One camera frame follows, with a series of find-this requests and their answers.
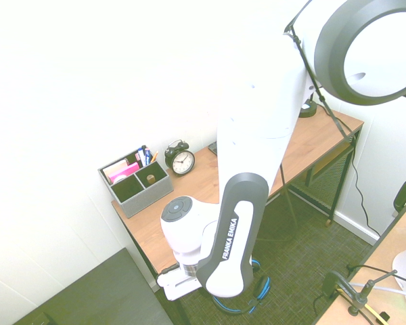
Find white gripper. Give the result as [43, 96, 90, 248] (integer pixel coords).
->
[156, 266, 204, 302]

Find large black C-clamp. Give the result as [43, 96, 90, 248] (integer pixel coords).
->
[392, 178, 406, 218]

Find black and blue headphones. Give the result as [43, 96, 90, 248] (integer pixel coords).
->
[210, 258, 272, 315]

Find black cabinet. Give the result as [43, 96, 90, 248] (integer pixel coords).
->
[11, 246, 174, 325]

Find wooden desk with black frame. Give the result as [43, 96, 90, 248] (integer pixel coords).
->
[110, 107, 365, 325]

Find yellow ruler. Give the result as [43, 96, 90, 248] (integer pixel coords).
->
[336, 286, 390, 325]

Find thin black cable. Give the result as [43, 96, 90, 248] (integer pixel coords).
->
[346, 263, 406, 286]

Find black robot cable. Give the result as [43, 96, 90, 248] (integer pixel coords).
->
[256, 0, 406, 243]

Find black camera stand clamp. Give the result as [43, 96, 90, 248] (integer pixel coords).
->
[322, 269, 399, 316]

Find beige notepad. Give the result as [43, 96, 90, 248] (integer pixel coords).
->
[102, 158, 129, 177]

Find black lamp base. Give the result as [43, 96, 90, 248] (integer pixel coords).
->
[297, 91, 319, 118]

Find light wooden robot table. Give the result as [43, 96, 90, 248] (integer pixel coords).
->
[313, 202, 406, 325]

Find gray desk organizer box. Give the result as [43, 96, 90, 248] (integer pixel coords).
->
[97, 148, 175, 219]

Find black twin-bell alarm clock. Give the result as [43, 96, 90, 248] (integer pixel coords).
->
[164, 138, 196, 178]

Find black lamp power cable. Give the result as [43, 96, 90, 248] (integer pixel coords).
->
[316, 102, 382, 238]

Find pink sticky note pad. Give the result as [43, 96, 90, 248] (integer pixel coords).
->
[108, 162, 141, 184]

